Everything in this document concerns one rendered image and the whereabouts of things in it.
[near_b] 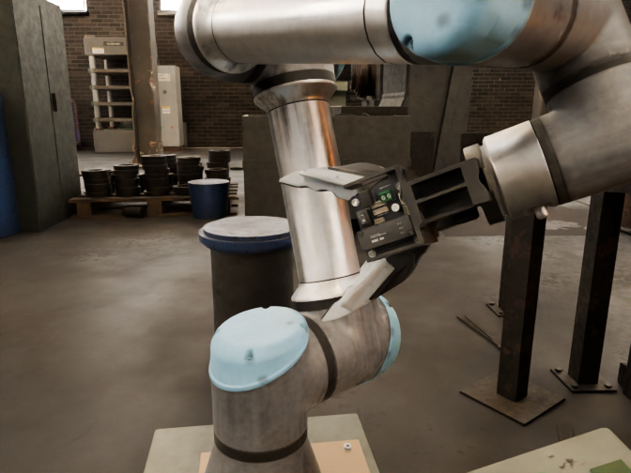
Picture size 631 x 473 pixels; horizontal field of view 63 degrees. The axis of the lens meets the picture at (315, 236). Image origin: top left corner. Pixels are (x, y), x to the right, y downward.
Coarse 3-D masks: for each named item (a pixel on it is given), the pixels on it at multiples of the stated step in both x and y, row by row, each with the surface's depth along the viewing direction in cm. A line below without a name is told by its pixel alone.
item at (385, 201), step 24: (456, 168) 41; (480, 168) 42; (360, 192) 45; (384, 192) 44; (408, 192) 42; (432, 192) 44; (456, 192) 43; (480, 192) 40; (360, 216) 45; (384, 216) 45; (408, 216) 43; (432, 216) 44; (360, 240) 44; (384, 240) 43; (408, 240) 44; (432, 240) 45
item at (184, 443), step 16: (320, 416) 83; (336, 416) 83; (352, 416) 83; (160, 432) 79; (176, 432) 79; (192, 432) 79; (208, 432) 79; (320, 432) 79; (336, 432) 79; (352, 432) 79; (160, 448) 75; (176, 448) 75; (192, 448) 75; (208, 448) 75; (368, 448) 75; (160, 464) 72; (176, 464) 72; (192, 464) 72; (368, 464) 72
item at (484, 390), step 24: (480, 144) 138; (528, 216) 129; (528, 240) 130; (528, 264) 131; (528, 288) 132; (504, 312) 138; (528, 312) 134; (504, 336) 139; (528, 336) 137; (504, 360) 140; (528, 360) 140; (480, 384) 149; (504, 384) 142; (528, 384) 142; (504, 408) 137; (528, 408) 137
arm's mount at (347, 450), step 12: (312, 444) 76; (324, 444) 76; (336, 444) 76; (348, 444) 75; (360, 444) 76; (204, 456) 73; (324, 456) 73; (336, 456) 73; (348, 456) 73; (360, 456) 73; (204, 468) 70; (324, 468) 71; (336, 468) 71; (348, 468) 71; (360, 468) 71
